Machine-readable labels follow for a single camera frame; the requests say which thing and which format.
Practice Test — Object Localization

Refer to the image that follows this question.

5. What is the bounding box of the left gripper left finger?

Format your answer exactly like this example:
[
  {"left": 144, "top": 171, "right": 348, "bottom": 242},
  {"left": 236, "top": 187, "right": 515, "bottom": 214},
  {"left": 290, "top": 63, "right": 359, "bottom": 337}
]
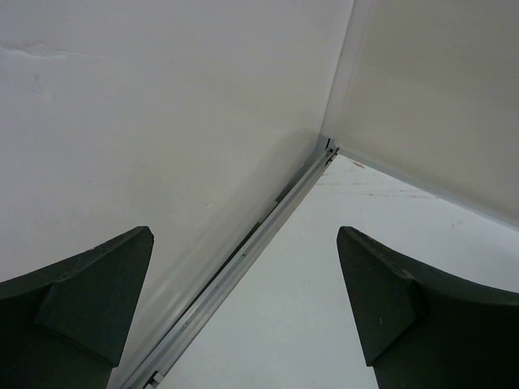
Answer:
[{"left": 1, "top": 226, "right": 154, "bottom": 388}]

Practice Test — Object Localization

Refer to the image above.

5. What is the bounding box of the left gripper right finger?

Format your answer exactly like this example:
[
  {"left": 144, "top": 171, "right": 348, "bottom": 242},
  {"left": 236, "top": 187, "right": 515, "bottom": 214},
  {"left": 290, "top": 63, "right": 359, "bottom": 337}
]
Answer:
[{"left": 337, "top": 227, "right": 518, "bottom": 388}]

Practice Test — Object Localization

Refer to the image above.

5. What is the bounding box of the left aluminium rail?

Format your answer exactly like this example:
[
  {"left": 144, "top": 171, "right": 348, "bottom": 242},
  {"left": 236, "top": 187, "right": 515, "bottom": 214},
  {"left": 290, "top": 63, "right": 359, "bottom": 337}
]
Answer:
[{"left": 119, "top": 135, "right": 337, "bottom": 388}]

